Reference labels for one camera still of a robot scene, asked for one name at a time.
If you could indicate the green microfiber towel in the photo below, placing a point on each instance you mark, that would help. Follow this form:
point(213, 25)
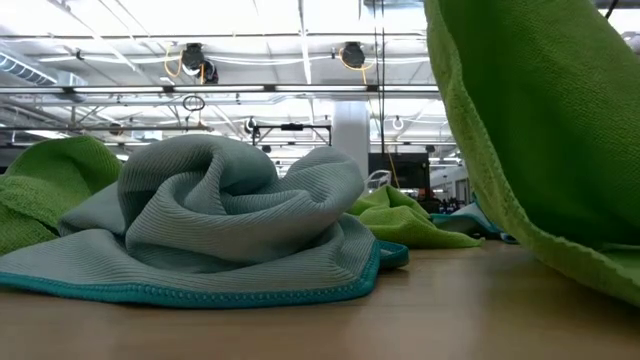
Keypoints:
point(45, 190)
point(540, 125)
point(400, 225)

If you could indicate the light blue microfiber towel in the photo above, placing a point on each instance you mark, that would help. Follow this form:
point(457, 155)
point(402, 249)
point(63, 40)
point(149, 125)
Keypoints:
point(465, 220)
point(225, 220)

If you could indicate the white column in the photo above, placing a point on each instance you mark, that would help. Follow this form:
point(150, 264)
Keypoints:
point(350, 135)

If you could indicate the dark screen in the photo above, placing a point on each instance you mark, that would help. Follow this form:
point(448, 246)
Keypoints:
point(410, 170)

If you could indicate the black overhead rig frame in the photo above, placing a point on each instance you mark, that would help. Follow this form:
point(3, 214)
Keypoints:
point(292, 127)

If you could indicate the silver air duct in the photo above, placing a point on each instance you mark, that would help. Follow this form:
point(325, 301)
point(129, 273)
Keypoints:
point(25, 70)

